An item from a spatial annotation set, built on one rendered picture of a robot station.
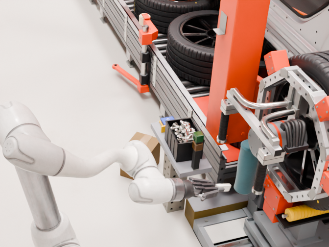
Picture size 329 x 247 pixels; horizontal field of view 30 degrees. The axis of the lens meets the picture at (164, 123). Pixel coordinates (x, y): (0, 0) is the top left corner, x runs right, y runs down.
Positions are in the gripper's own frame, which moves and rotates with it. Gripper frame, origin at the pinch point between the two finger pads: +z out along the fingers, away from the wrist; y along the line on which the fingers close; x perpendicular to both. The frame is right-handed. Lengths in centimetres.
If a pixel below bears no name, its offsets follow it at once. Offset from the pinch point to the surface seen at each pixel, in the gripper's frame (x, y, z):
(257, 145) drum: -18.7, 3.2, 11.5
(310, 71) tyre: -51, 8, 27
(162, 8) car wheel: 4, 204, 72
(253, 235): 45, 15, 47
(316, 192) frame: -14.3, -22.3, 25.6
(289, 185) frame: 0.3, -0.1, 35.9
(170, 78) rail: 20, 130, 47
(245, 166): 0.2, 13.8, 20.6
